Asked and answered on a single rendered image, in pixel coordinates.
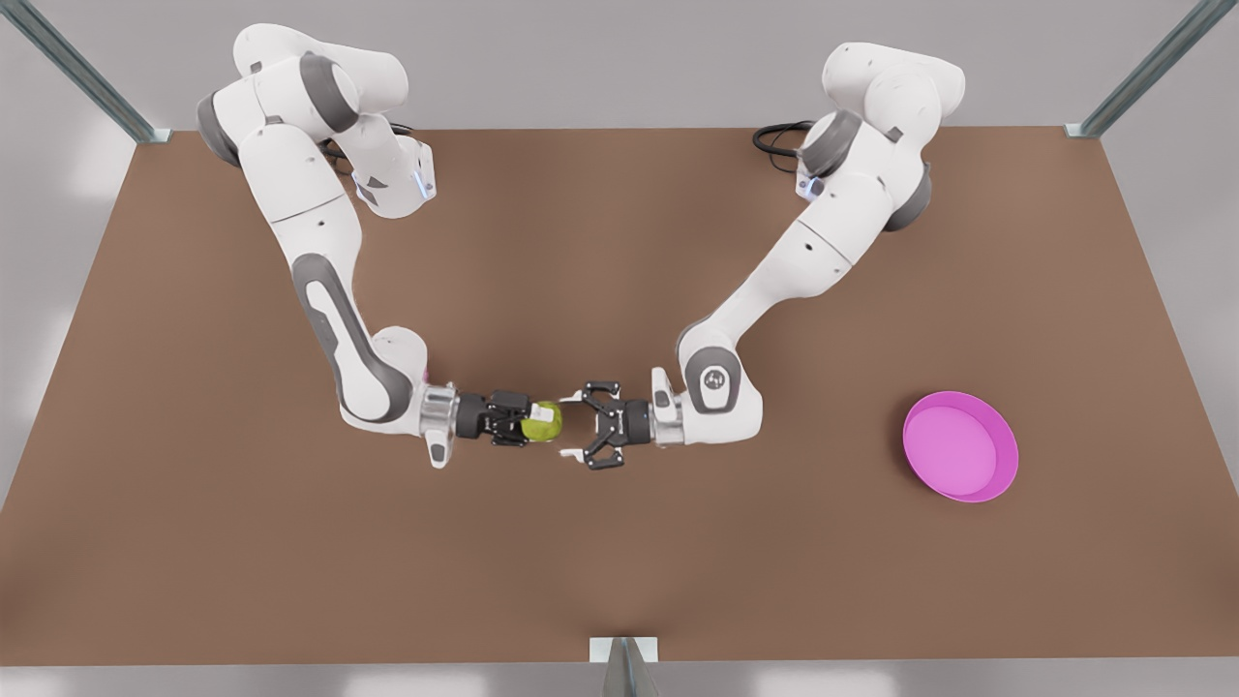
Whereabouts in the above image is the green apple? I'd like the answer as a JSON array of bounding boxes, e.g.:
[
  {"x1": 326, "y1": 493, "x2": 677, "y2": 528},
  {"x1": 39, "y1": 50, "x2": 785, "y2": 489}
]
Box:
[{"x1": 521, "y1": 401, "x2": 564, "y2": 444}]

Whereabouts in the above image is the silver frame post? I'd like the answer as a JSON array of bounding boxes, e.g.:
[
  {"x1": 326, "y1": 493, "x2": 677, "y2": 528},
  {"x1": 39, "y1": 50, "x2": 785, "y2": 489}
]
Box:
[
  {"x1": 0, "y1": 0, "x2": 173, "y2": 145},
  {"x1": 589, "y1": 636, "x2": 660, "y2": 697},
  {"x1": 1064, "y1": 0, "x2": 1239, "y2": 139}
]

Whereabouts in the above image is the pink plate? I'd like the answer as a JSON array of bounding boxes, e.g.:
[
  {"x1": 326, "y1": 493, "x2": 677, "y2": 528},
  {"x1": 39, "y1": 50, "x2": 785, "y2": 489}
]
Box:
[{"x1": 902, "y1": 391, "x2": 1020, "y2": 504}]

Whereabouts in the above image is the black cable loop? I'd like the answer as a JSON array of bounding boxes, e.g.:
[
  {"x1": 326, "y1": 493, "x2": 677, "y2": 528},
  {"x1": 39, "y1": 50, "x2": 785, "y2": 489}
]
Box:
[
  {"x1": 318, "y1": 122, "x2": 418, "y2": 177},
  {"x1": 752, "y1": 120, "x2": 817, "y2": 176}
]

